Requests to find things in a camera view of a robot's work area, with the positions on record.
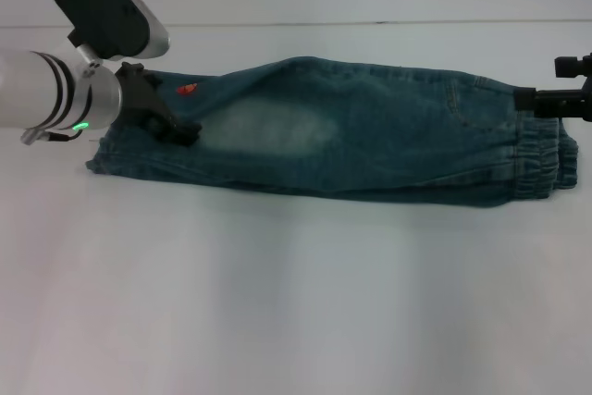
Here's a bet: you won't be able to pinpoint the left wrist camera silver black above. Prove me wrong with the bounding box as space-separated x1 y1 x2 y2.
53 0 171 63

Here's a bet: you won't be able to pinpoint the blue denim shorts with print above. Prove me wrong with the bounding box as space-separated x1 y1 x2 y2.
85 56 582 207

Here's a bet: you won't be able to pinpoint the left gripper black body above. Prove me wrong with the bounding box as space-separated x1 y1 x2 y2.
114 61 176 136

